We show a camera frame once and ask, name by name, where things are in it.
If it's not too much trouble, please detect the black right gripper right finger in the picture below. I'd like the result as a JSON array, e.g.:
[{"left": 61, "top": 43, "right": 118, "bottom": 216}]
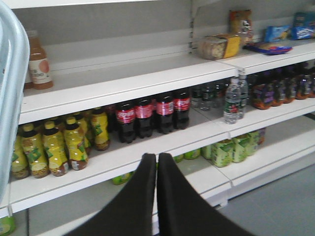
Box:
[{"left": 157, "top": 153, "right": 253, "bottom": 236}]

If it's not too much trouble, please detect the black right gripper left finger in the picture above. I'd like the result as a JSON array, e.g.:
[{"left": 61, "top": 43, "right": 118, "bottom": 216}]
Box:
[{"left": 65, "top": 153, "right": 156, "bottom": 236}]

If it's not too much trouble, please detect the light blue plastic basket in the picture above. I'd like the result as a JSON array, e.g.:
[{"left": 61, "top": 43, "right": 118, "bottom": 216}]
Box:
[{"left": 0, "top": 1, "right": 30, "bottom": 199}]

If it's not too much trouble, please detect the green drink carton pack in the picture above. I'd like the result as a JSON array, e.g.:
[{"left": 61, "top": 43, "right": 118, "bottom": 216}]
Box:
[{"left": 211, "top": 139, "right": 234, "bottom": 168}]

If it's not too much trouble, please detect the yellow iced tea bottle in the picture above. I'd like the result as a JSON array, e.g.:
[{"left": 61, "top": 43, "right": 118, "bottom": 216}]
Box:
[
  {"left": 22, "top": 123, "right": 49, "bottom": 178},
  {"left": 43, "top": 121, "right": 68, "bottom": 177},
  {"left": 64, "top": 117, "right": 88, "bottom": 171},
  {"left": 91, "top": 107, "right": 110, "bottom": 151},
  {"left": 11, "top": 139, "right": 30, "bottom": 179}
]

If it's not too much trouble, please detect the plastic cola bottle red label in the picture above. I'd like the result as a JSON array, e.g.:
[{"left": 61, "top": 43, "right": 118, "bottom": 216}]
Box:
[
  {"left": 135, "top": 97, "right": 153, "bottom": 139},
  {"left": 156, "top": 92, "right": 174, "bottom": 134},
  {"left": 115, "top": 100, "right": 136, "bottom": 144},
  {"left": 173, "top": 88, "right": 190, "bottom": 129}
]

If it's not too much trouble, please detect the clear water bottle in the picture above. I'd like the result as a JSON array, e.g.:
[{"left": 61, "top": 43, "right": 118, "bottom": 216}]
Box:
[{"left": 223, "top": 77, "right": 241, "bottom": 124}]

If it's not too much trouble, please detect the white shelf unit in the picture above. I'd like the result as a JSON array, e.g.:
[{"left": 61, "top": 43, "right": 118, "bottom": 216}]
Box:
[{"left": 0, "top": 0, "right": 315, "bottom": 236}]

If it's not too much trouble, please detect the clear biscuit box yellow label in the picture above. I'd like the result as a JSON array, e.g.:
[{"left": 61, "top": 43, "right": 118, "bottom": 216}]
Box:
[{"left": 197, "top": 33, "right": 241, "bottom": 60}]

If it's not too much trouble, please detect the orange C100 drink bottle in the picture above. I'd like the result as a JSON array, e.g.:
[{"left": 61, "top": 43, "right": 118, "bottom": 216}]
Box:
[{"left": 27, "top": 30, "right": 54, "bottom": 90}]

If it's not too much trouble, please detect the blue cookie packet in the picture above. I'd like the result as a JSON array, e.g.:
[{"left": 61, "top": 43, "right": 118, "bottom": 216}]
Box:
[{"left": 264, "top": 25, "right": 290, "bottom": 43}]

